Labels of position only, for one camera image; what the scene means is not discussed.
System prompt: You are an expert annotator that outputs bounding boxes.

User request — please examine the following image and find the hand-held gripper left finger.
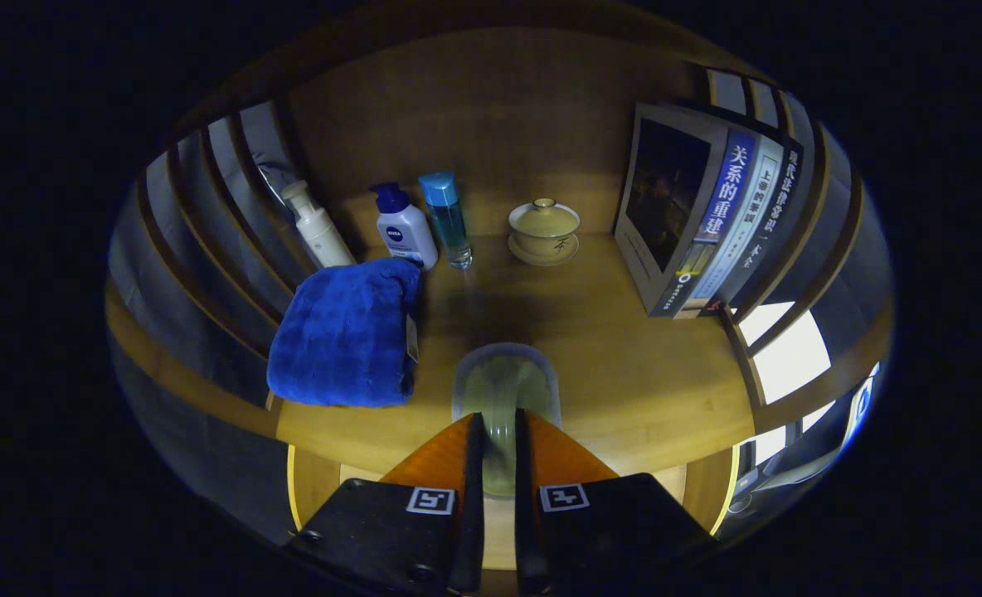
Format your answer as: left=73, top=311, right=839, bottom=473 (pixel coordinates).
left=284, top=412, right=485, bottom=596

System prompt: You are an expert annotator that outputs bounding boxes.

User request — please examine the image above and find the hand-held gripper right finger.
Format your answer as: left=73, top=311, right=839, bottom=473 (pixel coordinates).
left=514, top=408, right=720, bottom=596

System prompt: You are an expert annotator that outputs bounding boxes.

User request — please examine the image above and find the pale green scrubbing brush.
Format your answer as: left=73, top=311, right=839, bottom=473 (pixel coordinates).
left=451, top=342, right=562, bottom=498

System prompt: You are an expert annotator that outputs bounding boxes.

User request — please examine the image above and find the wooden countertop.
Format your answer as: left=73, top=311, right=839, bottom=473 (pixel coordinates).
left=275, top=178, right=757, bottom=478

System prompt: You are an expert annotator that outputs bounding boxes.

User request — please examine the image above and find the wooden cabinet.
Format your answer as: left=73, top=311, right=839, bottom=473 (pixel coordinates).
left=105, top=4, right=894, bottom=573

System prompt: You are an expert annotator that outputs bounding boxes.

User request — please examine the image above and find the blue towel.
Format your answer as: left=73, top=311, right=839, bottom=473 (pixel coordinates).
left=265, top=257, right=422, bottom=409

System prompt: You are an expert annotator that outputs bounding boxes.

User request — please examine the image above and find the yellow saucer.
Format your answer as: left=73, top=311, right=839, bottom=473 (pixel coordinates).
left=508, top=232, right=580, bottom=267

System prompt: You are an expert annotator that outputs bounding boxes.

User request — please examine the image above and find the yellow lidded tea cup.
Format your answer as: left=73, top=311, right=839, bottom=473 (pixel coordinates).
left=508, top=197, right=581, bottom=258

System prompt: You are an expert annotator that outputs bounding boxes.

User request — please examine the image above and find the white lotion bottle blue cap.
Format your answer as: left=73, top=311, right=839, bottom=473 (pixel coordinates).
left=370, top=182, right=440, bottom=271

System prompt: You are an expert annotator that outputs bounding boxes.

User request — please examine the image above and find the clear blue bottle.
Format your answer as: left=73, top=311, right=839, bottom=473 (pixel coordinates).
left=418, top=172, right=474, bottom=271

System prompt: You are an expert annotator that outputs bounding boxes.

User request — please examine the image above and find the white pump bottle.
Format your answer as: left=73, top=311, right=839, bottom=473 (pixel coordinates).
left=280, top=180, right=357, bottom=270

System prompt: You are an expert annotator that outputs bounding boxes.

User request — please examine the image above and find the blue spine book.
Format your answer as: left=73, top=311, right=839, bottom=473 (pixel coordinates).
left=613, top=102, right=759, bottom=318

